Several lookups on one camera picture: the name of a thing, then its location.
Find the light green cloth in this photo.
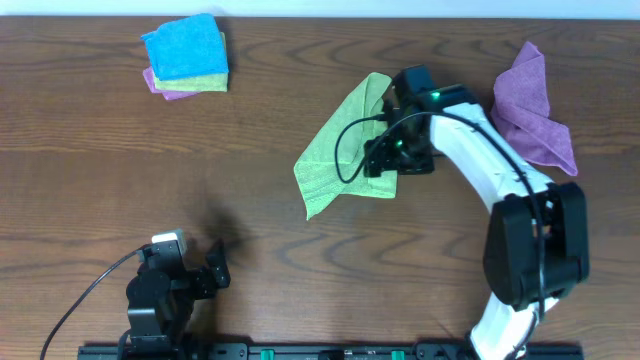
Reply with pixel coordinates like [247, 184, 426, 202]
[293, 72, 397, 219]

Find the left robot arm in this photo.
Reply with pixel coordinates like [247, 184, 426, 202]
[116, 240, 231, 359]

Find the purple crumpled cloth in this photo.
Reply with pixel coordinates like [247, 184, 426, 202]
[491, 42, 578, 176]

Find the green folded cloth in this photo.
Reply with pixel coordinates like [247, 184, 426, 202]
[154, 33, 229, 92]

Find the purple folded cloth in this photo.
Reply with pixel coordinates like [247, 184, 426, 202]
[142, 67, 197, 101]

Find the blue folded cloth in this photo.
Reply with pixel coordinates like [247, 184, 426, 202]
[141, 13, 229, 81]

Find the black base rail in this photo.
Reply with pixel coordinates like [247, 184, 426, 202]
[77, 341, 584, 360]

